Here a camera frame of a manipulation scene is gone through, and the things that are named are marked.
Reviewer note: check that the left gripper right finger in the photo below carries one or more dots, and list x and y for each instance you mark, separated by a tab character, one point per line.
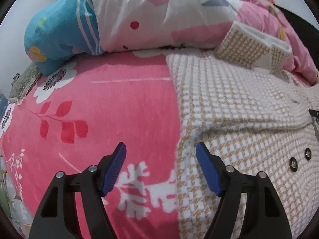
264	215

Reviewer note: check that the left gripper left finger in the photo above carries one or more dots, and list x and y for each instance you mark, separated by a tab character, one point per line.
56	216

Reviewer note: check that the beige houndstooth knit coat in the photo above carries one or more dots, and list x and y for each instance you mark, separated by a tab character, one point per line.
254	115

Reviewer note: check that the black bed headboard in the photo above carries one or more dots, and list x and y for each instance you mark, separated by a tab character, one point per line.
307	33

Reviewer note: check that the pink floral fleece blanket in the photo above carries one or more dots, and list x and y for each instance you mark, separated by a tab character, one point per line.
74	117

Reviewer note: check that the grey green folded cloth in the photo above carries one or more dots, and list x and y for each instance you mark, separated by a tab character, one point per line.
23	83

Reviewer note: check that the pink and blue quilt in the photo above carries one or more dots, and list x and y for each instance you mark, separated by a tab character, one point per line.
70	27

